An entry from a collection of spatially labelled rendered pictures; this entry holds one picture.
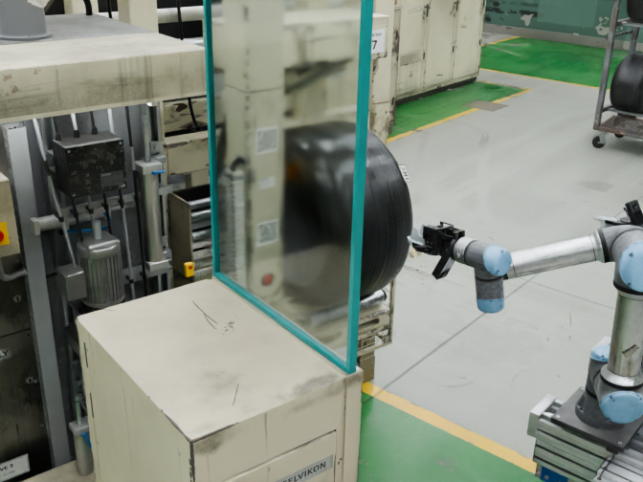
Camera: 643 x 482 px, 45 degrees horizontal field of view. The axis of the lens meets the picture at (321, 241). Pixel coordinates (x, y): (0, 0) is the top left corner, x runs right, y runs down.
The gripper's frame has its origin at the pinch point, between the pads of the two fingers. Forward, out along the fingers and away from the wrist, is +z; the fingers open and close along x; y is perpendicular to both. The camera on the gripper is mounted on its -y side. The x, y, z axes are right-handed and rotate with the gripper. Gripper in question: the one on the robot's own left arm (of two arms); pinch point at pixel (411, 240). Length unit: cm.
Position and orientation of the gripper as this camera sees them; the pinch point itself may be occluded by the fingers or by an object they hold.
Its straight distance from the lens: 234.8
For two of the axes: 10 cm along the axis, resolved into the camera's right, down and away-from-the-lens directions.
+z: -6.0, -2.3, 7.7
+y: -0.4, -9.5, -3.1
